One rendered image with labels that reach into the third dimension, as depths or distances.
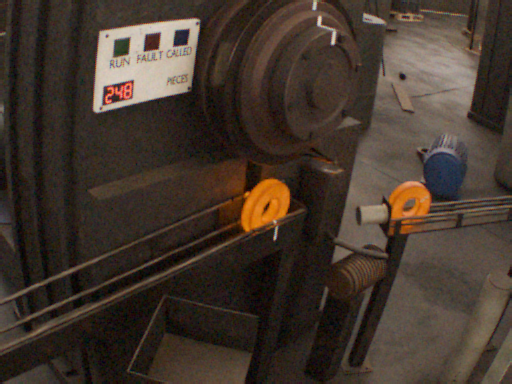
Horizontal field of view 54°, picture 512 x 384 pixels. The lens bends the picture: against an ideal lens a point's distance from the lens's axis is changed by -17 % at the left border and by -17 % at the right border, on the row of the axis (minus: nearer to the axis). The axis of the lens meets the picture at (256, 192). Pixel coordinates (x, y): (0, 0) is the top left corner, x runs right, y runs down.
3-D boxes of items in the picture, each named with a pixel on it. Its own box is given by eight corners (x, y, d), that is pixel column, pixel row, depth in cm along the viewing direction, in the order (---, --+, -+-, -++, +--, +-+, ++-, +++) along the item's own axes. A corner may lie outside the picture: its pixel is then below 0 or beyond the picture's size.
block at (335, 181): (289, 232, 179) (301, 160, 168) (306, 225, 185) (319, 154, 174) (315, 248, 173) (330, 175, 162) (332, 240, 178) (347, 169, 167)
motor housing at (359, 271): (295, 373, 199) (326, 257, 174) (332, 348, 214) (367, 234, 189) (320, 390, 191) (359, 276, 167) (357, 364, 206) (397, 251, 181)
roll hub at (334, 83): (260, 144, 130) (277, 26, 117) (337, 124, 149) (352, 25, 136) (279, 154, 127) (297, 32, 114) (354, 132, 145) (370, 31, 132)
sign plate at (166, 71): (92, 110, 115) (99, 31, 107) (185, 88, 132) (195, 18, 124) (97, 113, 114) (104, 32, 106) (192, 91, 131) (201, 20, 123)
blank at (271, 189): (240, 191, 147) (250, 197, 145) (282, 169, 156) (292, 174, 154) (239, 242, 155) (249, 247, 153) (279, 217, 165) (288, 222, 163)
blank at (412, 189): (394, 232, 180) (398, 238, 177) (379, 197, 171) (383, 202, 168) (431, 207, 179) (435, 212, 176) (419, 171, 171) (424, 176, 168)
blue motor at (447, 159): (414, 194, 344) (426, 144, 328) (427, 164, 391) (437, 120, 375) (456, 209, 334) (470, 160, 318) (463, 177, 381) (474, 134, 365)
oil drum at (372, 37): (281, 109, 444) (296, 3, 403) (328, 99, 484) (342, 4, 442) (342, 137, 409) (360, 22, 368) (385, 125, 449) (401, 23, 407)
